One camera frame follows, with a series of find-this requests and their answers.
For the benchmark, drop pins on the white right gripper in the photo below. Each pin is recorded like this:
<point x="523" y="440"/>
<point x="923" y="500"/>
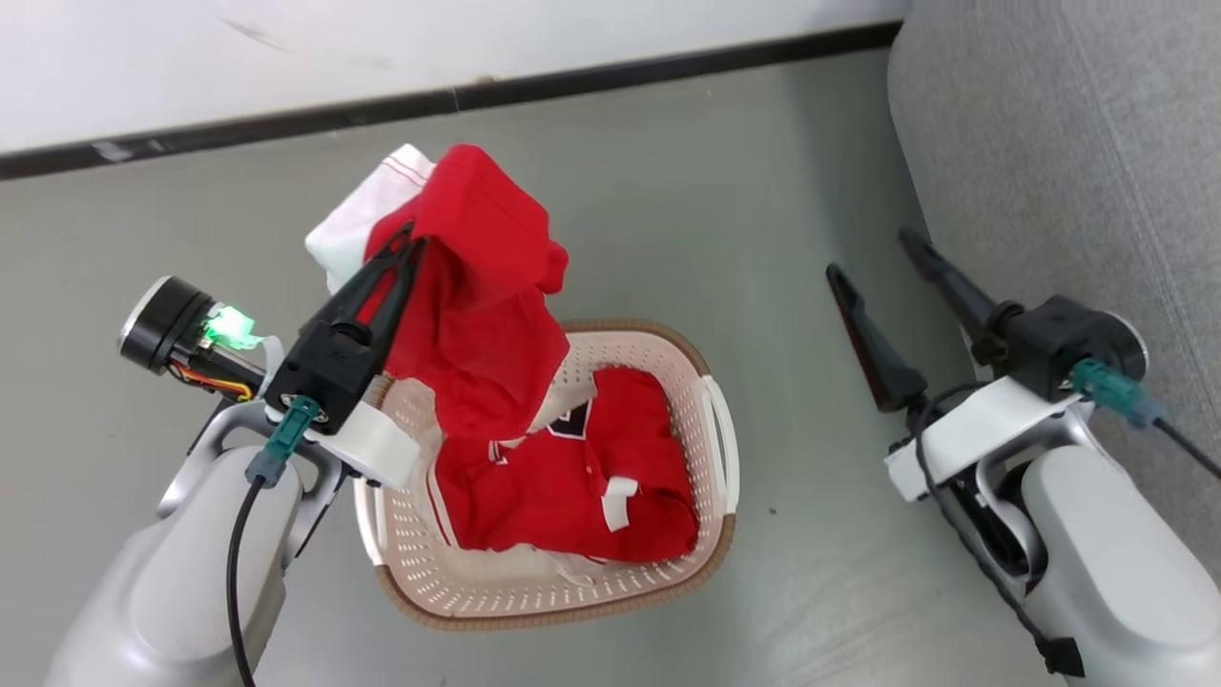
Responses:
<point x="963" y="434"/>

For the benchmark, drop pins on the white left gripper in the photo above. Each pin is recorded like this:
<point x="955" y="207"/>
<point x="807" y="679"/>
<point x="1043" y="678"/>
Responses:
<point x="382" y="448"/>

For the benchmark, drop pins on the red and white garment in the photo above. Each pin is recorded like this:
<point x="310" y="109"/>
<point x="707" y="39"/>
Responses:
<point x="477" y="286"/>

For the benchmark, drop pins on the red jersey with black patch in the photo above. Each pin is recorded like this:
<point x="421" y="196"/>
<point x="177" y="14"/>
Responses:
<point x="572" y="477"/>

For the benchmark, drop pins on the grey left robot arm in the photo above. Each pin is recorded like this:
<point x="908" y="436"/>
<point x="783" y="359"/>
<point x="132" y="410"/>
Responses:
<point x="181" y="582"/>

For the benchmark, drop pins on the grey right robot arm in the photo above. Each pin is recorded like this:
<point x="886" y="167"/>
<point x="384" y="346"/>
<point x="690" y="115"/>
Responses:
<point x="1116" y="563"/>

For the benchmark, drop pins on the cream perforated laundry basket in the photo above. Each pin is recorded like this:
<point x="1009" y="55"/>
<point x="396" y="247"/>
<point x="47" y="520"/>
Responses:
<point x="534" y="596"/>

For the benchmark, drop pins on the grey fabric sofa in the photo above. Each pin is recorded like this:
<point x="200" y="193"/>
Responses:
<point x="1059" y="143"/>

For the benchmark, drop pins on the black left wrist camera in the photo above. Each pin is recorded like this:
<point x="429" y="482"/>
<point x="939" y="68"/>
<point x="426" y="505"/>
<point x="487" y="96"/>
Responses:
<point x="329" y="372"/>

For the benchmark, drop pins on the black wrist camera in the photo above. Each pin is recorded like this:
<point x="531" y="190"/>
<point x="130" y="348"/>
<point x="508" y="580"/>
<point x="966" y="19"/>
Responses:
<point x="1064" y="343"/>
<point x="329" y="372"/>

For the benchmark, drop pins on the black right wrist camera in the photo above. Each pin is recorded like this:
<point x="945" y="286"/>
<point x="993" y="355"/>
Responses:
<point x="1064" y="343"/>

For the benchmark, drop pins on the black wall baseboard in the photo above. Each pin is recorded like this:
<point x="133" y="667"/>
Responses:
<point x="572" y="81"/>

